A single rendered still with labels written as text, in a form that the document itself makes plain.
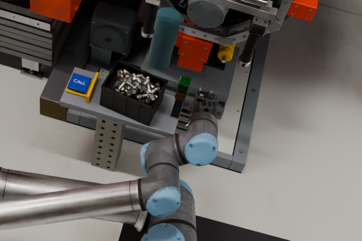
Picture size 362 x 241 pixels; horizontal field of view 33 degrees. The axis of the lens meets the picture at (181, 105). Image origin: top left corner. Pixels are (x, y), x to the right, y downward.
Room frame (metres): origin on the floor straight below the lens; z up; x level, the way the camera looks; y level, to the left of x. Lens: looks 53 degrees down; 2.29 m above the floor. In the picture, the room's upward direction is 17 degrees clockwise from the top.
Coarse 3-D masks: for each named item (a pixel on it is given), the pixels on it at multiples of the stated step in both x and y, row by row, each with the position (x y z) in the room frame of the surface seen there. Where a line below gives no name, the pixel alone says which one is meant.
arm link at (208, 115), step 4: (196, 112) 1.08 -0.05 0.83; (200, 112) 1.08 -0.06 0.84; (204, 112) 1.08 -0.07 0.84; (208, 112) 1.09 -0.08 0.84; (192, 116) 1.07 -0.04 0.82; (196, 116) 1.06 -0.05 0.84; (200, 116) 1.06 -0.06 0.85; (204, 116) 1.06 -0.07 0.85; (208, 116) 1.07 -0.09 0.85; (212, 116) 1.08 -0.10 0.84; (192, 120) 1.04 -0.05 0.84; (212, 120) 1.06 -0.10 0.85; (216, 120) 1.07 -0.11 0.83; (188, 124) 1.04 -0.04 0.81; (216, 124) 1.05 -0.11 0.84
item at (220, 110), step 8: (136, 24) 1.97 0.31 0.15; (136, 32) 1.90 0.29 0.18; (136, 40) 1.87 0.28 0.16; (144, 40) 1.88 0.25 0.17; (136, 48) 1.84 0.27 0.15; (144, 48) 1.85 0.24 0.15; (128, 56) 1.78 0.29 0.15; (136, 56) 1.79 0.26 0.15; (144, 56) 1.80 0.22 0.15; (136, 64) 1.75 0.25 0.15; (168, 88) 1.67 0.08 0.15; (176, 88) 1.68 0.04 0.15; (192, 96) 1.67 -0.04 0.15; (184, 104) 1.63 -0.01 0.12; (224, 104) 1.66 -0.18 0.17; (216, 112) 1.63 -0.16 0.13
